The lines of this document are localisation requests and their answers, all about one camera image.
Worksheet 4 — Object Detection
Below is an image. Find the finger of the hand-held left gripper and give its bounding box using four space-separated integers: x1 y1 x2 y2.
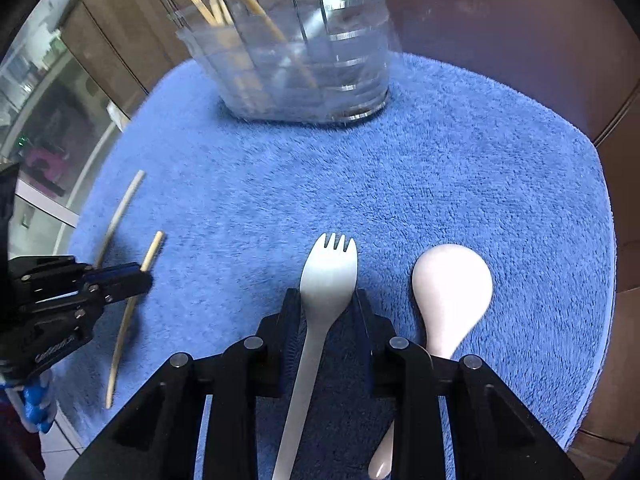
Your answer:
10 256 146 289
30 274 153 319

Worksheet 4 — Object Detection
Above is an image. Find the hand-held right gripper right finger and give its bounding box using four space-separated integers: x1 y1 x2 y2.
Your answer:
352 287 586 480

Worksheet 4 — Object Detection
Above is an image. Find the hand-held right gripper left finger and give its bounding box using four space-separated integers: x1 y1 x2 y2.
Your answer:
64 287 303 480

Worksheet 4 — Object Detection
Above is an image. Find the white plastic spork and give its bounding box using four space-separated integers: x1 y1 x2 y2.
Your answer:
271 231 359 480

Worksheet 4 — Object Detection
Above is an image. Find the clear plastic utensil holder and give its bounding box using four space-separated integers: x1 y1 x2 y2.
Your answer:
157 0 393 123

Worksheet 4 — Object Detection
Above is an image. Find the white plastic spoon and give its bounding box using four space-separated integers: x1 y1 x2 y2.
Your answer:
367 243 494 480

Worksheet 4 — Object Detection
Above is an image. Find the pink plastic stool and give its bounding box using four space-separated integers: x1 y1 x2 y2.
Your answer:
25 145 68 196

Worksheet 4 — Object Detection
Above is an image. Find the blue fluffy towel mat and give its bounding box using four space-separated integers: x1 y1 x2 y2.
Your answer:
50 52 616 480

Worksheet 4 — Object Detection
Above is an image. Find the sliding glass door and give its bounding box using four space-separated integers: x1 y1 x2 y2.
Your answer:
0 10 126 241

